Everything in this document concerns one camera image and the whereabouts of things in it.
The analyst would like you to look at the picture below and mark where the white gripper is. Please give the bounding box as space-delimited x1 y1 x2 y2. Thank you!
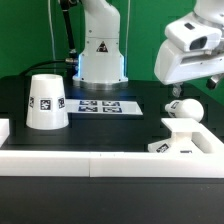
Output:
154 12 224 98

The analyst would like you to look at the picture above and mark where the white lamp bulb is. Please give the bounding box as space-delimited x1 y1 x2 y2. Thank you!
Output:
165 99 204 122

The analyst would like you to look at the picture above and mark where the white lamp base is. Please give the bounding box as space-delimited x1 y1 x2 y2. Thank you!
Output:
148 118 212 154

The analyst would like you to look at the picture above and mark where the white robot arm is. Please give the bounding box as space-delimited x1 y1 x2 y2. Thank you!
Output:
58 0 224 97

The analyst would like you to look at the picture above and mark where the white lamp shade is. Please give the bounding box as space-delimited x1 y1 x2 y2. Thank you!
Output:
26 74 69 130

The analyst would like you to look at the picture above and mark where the white marker sheet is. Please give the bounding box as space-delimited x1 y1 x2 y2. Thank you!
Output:
65 99 142 115

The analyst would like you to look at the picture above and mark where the black cable hose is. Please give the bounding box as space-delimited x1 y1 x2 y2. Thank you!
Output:
19 0 81 76

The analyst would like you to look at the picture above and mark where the white front fence wall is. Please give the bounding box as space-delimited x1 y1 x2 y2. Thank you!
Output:
0 150 224 178

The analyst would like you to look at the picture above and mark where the thin white cable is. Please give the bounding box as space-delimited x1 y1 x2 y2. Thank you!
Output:
47 0 58 75

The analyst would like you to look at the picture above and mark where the white left fence wall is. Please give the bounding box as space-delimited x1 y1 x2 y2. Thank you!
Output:
0 119 10 147

